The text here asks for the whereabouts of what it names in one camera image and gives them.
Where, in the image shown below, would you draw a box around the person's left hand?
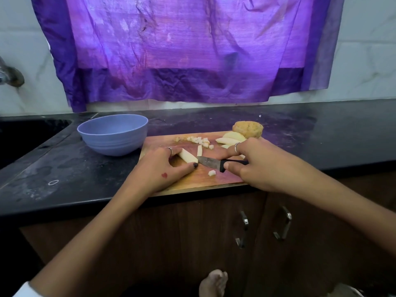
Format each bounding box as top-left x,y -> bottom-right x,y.
127,146 -> 199,197

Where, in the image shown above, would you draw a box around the person's right hand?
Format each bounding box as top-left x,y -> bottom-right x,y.
222,138 -> 302,194

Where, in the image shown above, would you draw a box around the tan potato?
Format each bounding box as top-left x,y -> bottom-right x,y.
179,149 -> 199,165

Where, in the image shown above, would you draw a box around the rounded potato end piece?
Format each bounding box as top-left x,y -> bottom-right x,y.
232,120 -> 264,139

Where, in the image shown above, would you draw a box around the pile of diced potato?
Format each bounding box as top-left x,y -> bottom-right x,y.
186,135 -> 215,150

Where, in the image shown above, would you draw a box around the black handled knife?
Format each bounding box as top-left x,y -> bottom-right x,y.
197,156 -> 250,173

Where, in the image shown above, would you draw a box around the blue bowl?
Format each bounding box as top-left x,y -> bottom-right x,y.
77,113 -> 149,157

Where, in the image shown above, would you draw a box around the person's right forearm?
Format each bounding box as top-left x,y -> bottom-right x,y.
272,159 -> 396,257

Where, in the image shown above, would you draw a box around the wooden cutting board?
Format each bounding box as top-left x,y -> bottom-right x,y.
139,130 -> 274,197

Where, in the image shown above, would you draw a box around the plastic bags on floor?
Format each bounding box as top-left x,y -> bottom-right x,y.
198,269 -> 229,297

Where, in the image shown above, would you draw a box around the purple cloth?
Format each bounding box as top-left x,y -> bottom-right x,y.
31,0 -> 346,113

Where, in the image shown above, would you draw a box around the dark sink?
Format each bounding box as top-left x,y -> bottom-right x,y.
0,117 -> 73,171

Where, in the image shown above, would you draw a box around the metal faucet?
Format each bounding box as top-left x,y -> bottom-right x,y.
0,57 -> 26,88

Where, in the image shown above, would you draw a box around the metal cabinet handle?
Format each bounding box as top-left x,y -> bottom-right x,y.
273,205 -> 293,241
234,210 -> 250,249

